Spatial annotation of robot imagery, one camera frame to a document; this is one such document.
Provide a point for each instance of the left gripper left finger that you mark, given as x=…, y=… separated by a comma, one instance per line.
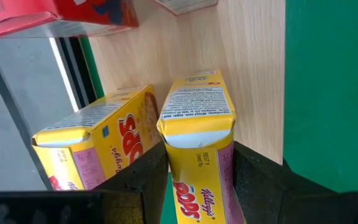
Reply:
x=135, y=193

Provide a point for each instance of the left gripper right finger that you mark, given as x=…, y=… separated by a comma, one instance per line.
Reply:
x=259, y=186

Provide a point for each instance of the yellow Pops cereal box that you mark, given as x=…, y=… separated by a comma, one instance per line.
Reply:
x=104, y=140
x=197, y=124

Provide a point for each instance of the red Froot Loops cereal box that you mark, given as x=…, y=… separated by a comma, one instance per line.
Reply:
x=185, y=6
x=73, y=12

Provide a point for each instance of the wooden shelf board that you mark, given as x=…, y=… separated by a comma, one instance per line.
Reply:
x=253, y=77

